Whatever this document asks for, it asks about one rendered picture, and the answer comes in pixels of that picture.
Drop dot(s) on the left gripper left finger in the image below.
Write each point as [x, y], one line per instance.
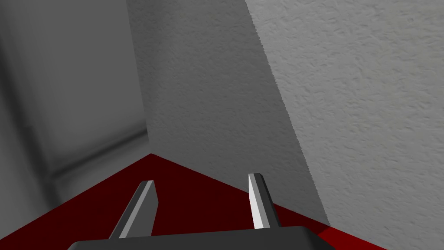
[138, 215]

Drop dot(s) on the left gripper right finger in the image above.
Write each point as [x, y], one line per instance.
[261, 208]

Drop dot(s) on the grey door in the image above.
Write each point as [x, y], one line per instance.
[69, 86]

